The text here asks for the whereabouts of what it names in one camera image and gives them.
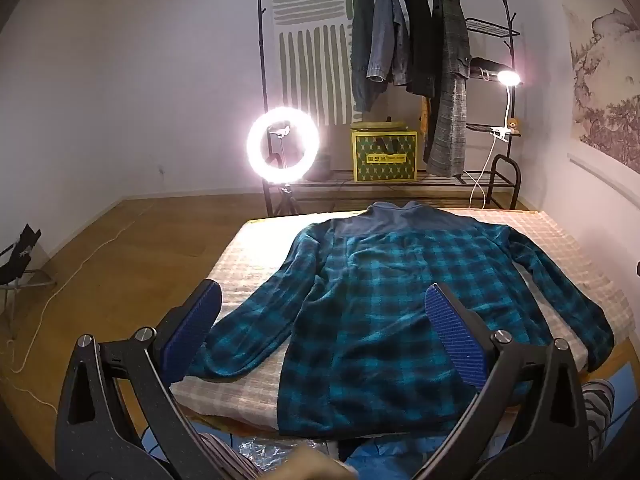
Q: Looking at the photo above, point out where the black light tripod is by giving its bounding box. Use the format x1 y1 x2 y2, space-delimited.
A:
267 122 301 216

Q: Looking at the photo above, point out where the ring light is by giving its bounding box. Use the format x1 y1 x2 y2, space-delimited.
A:
246 107 321 184

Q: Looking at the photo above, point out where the white clip lamp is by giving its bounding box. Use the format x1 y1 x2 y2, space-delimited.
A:
491 69 523 142

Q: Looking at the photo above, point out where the black folding chair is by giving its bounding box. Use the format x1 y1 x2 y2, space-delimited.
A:
0 224 58 306

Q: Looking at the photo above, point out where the green striped wall cloth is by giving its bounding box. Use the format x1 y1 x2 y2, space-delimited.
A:
269 0 357 128

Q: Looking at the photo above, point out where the blue denim hanging jacket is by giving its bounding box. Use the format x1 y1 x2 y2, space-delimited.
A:
367 0 411 86

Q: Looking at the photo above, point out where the white lamp cable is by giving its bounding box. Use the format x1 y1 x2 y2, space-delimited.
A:
462 135 501 208

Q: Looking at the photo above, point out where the grey plaid hanging coat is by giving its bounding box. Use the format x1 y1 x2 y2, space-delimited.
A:
424 0 473 178

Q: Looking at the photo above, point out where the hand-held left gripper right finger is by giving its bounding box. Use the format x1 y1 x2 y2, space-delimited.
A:
410 282 593 480

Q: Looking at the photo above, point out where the person's striped clothing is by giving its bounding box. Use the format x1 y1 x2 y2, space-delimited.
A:
190 379 617 480

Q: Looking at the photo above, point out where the orange hanging cloth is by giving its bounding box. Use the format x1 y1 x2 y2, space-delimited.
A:
417 95 433 136

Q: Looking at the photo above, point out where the dark green hanging jacket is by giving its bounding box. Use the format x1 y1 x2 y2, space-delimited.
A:
350 0 388 113

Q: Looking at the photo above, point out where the dark plant pot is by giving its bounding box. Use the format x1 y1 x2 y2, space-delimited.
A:
305 152 333 182

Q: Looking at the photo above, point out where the yellow green patterned box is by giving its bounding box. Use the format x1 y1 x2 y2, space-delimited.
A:
350 120 418 182

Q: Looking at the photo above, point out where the beige checked bed blanket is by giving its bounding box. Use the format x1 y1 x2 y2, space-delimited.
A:
170 207 636 433

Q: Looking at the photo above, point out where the black hanging coat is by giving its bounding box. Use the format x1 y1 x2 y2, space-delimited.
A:
402 0 443 98

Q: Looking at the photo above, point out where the white floor cable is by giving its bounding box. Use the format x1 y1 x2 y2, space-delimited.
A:
0 195 156 413

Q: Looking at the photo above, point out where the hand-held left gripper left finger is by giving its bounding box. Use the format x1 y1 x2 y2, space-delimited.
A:
55 279 223 480

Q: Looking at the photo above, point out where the black metal clothes rack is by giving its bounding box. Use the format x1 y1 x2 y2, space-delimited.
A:
256 0 523 217

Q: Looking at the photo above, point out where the teal plaid fleece jacket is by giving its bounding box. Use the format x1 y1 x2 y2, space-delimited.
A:
187 200 616 441

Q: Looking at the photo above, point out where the dark bundle on shelf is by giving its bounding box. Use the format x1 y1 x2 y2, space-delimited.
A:
470 57 511 78

